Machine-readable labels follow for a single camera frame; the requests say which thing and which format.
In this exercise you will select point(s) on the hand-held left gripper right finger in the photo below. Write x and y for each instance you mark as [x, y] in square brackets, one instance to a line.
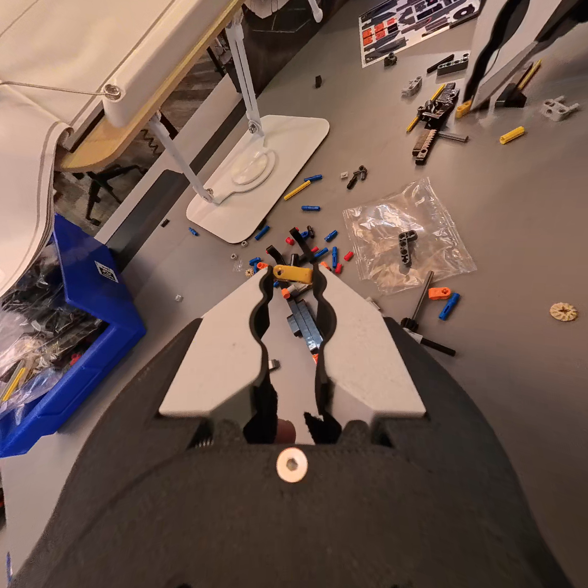
[367, 363]

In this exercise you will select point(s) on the blue plastic bin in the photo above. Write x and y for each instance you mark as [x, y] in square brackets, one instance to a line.
[92, 367]

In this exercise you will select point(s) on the white instruction booklet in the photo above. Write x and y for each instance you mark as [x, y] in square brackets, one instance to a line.
[69, 46]

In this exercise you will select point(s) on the clear plastic bag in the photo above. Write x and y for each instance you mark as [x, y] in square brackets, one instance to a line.
[381, 229]

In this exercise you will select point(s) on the yellow lego connector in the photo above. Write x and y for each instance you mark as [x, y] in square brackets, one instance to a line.
[512, 135]

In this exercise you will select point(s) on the yellow thin lego liftarm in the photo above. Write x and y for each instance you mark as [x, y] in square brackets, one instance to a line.
[298, 274]

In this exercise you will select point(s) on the black office chair base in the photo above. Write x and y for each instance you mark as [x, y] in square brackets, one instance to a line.
[99, 193]

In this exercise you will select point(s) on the orange lego connector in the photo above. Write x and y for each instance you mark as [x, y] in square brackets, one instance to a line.
[438, 293]

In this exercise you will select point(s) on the small light grey lego connector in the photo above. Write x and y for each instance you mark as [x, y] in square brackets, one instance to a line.
[412, 86]

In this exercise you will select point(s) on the black lego axle assembly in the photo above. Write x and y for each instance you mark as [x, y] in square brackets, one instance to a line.
[423, 294]

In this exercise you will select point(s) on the black lego connector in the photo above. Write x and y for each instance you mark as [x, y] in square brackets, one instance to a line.
[356, 177]

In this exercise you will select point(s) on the lego sticker sheet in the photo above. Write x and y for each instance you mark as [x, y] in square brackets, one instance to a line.
[390, 32]

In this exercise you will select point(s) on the dark round lego piece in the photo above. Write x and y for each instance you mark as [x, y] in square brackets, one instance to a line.
[390, 60]

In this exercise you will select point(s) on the dark grey lego beam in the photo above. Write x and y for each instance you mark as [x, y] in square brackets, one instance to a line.
[454, 64]

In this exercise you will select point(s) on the clear bags of lego parts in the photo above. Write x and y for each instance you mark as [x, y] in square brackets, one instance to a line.
[41, 330]

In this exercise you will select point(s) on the dark bent lego liftarm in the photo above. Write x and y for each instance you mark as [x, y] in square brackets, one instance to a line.
[406, 248]

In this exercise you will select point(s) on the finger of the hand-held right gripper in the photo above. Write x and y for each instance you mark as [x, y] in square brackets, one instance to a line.
[482, 27]
[510, 73]

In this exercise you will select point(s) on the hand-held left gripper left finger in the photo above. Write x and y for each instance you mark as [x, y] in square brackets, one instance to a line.
[216, 363]

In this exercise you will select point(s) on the black lego wedge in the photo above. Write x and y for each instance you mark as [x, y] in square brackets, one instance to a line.
[510, 99]

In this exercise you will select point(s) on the black lego rack assembly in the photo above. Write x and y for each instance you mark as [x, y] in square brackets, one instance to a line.
[436, 108]

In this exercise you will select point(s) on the yellow lego axle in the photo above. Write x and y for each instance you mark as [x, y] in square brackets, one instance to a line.
[297, 190]
[529, 74]

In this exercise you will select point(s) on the white book stand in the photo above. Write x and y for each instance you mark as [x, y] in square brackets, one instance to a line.
[285, 151]

